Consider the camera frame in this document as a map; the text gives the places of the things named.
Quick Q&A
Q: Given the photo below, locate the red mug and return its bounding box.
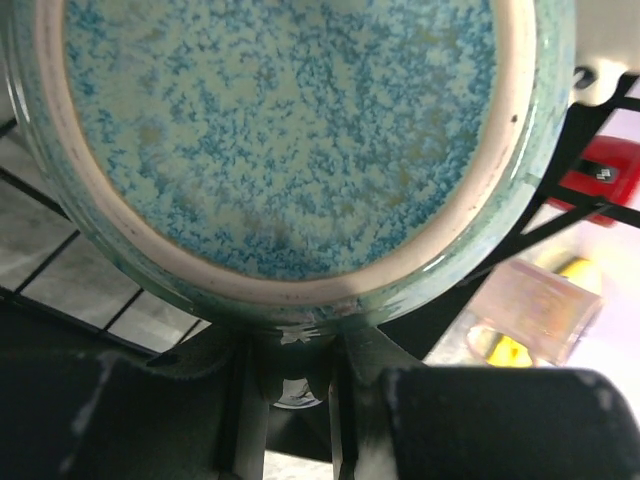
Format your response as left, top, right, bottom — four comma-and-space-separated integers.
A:
546, 135, 639, 228

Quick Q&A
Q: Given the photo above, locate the speckled teal mug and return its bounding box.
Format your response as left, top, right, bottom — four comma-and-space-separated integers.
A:
4, 0, 576, 409

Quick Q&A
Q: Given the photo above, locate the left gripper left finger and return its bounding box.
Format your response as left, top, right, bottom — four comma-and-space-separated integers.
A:
1, 326, 268, 479

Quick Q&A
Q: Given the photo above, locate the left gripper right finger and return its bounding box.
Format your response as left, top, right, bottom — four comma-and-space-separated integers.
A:
329, 329, 639, 479

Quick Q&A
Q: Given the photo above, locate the floral mug green inside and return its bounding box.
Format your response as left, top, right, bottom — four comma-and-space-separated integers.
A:
464, 257, 606, 369

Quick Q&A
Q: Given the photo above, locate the yellow enamel mug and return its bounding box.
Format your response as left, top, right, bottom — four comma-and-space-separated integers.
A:
487, 258, 604, 369

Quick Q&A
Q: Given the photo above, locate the black wire dish rack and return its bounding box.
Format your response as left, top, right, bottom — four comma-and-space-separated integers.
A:
1, 75, 639, 355

